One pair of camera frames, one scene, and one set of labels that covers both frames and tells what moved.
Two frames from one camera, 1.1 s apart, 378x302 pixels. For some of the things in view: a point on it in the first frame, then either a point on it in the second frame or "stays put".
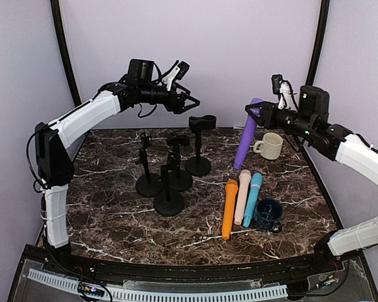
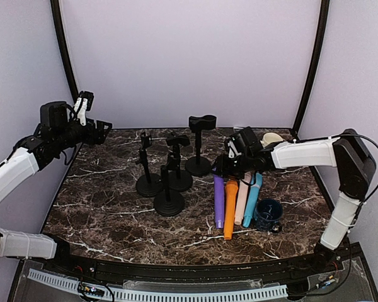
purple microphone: (248, 136) -> (218, 187)
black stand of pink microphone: (168, 203) stays put
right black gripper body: (271, 122) -> (235, 170)
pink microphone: (244, 177) stays put
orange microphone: (232, 187) stays put
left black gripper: (178, 107) -> (100, 136)
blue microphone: (255, 189) stays put
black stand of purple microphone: (199, 166) stays put
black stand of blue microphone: (148, 185) stays put
